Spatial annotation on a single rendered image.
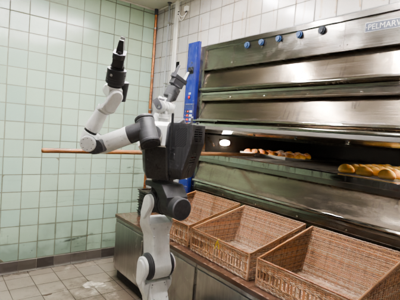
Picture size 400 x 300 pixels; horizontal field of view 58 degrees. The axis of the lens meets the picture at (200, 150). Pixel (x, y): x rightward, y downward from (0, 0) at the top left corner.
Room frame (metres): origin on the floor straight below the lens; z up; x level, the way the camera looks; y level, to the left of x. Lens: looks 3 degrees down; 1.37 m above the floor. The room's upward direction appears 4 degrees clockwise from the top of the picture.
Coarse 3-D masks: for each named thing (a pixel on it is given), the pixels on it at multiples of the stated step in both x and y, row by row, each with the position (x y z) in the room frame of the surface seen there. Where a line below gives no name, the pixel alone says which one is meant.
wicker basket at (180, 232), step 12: (192, 192) 3.05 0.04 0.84; (192, 204) 3.06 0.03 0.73; (204, 204) 2.94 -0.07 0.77; (216, 204) 2.84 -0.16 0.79; (228, 204) 2.74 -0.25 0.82; (192, 216) 3.01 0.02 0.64; (204, 216) 2.90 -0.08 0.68; (216, 216) 2.52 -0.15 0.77; (180, 228) 2.44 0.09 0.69; (180, 240) 2.43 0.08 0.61
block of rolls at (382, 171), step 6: (342, 168) 2.21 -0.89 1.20; (348, 168) 2.19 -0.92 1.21; (354, 168) 2.26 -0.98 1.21; (360, 168) 2.12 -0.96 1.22; (366, 168) 2.10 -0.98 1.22; (372, 168) 2.17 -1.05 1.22; (378, 168) 2.16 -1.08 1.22; (384, 168) 2.21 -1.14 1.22; (390, 168) 2.27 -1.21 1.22; (396, 168) 2.32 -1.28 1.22; (360, 174) 2.11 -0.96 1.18; (366, 174) 2.09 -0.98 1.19; (372, 174) 2.09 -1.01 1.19; (378, 174) 2.05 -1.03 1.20; (384, 174) 2.01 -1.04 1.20; (390, 174) 1.99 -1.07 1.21; (396, 174) 2.05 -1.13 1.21
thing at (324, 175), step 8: (224, 160) 2.86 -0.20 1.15; (232, 160) 2.79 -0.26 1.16; (240, 160) 2.71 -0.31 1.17; (248, 160) 2.65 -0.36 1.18; (272, 168) 2.46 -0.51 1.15; (280, 168) 2.40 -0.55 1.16; (288, 168) 2.35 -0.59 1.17; (296, 168) 2.30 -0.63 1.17; (304, 168) 2.28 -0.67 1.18; (312, 176) 2.20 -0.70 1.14; (320, 176) 2.16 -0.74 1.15; (328, 176) 2.12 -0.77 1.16; (336, 176) 2.07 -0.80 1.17; (344, 176) 2.04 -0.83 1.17; (352, 176) 2.01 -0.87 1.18; (360, 184) 1.96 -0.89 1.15; (368, 184) 1.92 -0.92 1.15; (376, 184) 1.89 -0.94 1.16; (384, 184) 1.86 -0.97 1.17; (392, 184) 1.82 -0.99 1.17
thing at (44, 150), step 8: (48, 152) 2.11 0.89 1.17; (56, 152) 2.13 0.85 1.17; (64, 152) 2.16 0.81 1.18; (72, 152) 2.19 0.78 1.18; (80, 152) 2.21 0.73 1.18; (88, 152) 2.24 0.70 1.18; (112, 152) 2.33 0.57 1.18; (120, 152) 2.36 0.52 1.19; (128, 152) 2.40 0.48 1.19; (136, 152) 2.43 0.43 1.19; (208, 152) 2.79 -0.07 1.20; (216, 152) 2.84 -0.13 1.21; (224, 152) 2.89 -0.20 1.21; (232, 152) 2.94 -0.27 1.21
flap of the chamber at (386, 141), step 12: (216, 132) 2.95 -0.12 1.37; (228, 132) 2.76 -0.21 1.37; (240, 132) 2.58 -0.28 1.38; (252, 132) 2.43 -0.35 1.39; (264, 132) 2.34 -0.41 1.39; (276, 132) 2.26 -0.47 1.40; (288, 132) 2.19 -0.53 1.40; (300, 132) 2.12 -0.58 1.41; (312, 132) 2.06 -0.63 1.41; (360, 144) 1.98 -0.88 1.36; (372, 144) 1.89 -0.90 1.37; (384, 144) 1.81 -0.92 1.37; (396, 144) 1.73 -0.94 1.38
